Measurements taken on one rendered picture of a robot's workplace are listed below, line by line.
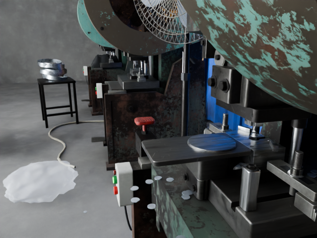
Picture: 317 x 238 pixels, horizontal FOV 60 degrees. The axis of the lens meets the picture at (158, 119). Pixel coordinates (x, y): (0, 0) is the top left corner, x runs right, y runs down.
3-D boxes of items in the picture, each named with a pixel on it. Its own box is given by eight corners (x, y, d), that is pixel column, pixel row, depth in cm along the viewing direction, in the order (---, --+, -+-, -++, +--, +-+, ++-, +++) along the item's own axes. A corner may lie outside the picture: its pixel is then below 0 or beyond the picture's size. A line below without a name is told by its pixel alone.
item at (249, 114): (253, 133, 62) (255, 110, 60) (213, 111, 80) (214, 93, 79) (312, 128, 66) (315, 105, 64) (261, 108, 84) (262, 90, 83)
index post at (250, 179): (245, 212, 55) (249, 169, 53) (237, 204, 58) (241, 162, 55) (257, 210, 56) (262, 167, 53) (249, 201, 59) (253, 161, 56)
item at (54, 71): (45, 128, 329) (37, 61, 306) (41, 119, 367) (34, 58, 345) (79, 123, 346) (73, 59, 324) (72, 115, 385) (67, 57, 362)
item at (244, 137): (252, 168, 68) (254, 150, 66) (222, 146, 81) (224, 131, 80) (283, 163, 70) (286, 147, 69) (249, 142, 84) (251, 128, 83)
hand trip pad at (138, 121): (137, 142, 98) (137, 121, 96) (134, 136, 104) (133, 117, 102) (156, 140, 100) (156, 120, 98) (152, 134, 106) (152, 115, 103)
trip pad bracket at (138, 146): (141, 188, 100) (140, 137, 94) (136, 175, 109) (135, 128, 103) (157, 185, 101) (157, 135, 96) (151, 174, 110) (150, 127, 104)
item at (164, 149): (154, 213, 64) (154, 160, 60) (141, 183, 77) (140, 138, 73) (248, 197, 71) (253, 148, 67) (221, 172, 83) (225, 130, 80)
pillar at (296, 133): (292, 166, 69) (300, 112, 65) (286, 162, 71) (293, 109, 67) (299, 165, 69) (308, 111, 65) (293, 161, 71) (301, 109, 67)
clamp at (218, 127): (226, 153, 84) (229, 121, 81) (203, 135, 99) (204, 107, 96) (244, 151, 85) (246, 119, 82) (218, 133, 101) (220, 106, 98)
